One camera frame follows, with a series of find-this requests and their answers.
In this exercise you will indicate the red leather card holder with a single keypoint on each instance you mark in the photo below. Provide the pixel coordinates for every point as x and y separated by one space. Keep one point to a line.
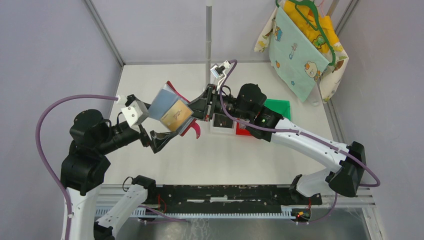
162 102

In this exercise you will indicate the white cartoon cloth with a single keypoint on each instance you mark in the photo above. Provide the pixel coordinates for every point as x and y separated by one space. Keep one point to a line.
320 31

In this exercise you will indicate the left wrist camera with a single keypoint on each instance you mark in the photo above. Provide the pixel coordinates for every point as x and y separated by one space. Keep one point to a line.
135 114

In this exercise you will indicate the gold VIP card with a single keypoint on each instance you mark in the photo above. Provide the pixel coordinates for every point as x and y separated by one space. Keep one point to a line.
176 116

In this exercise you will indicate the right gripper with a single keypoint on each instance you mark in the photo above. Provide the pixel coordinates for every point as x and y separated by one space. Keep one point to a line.
201 107

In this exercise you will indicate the yellow garment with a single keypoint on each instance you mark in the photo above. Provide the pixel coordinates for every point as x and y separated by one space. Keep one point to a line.
311 24

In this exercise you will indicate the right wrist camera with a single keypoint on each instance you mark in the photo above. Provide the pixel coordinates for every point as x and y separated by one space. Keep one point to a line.
219 72

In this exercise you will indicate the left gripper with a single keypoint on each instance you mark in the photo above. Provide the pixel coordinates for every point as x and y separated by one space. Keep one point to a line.
158 140

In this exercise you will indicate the mint cartoon cloth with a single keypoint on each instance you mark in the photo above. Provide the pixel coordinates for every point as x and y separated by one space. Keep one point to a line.
296 61

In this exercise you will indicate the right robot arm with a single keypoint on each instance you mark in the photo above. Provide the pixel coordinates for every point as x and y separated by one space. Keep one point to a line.
344 164

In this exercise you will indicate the red plastic bin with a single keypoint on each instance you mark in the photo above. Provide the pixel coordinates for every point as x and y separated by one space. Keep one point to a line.
240 130

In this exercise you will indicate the black VIP cards stack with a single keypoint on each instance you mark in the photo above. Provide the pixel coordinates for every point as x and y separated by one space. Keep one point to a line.
222 121

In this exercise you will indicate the white cable comb rail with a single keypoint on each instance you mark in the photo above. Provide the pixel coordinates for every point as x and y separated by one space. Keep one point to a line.
286 213

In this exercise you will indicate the white plastic bin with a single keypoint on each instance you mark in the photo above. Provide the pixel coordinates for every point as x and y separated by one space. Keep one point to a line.
221 131

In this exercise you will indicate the green plastic bin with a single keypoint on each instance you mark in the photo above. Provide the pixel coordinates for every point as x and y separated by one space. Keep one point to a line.
282 107

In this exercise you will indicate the metal pole stand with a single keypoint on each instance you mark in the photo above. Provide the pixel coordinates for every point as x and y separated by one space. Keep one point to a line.
208 41

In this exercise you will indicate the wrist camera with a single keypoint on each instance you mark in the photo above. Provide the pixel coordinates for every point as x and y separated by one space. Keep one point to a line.
135 114
219 72

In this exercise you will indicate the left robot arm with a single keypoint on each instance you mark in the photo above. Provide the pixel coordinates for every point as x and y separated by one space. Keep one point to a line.
83 170

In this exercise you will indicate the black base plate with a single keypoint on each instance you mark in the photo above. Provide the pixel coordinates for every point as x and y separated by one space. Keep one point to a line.
227 199

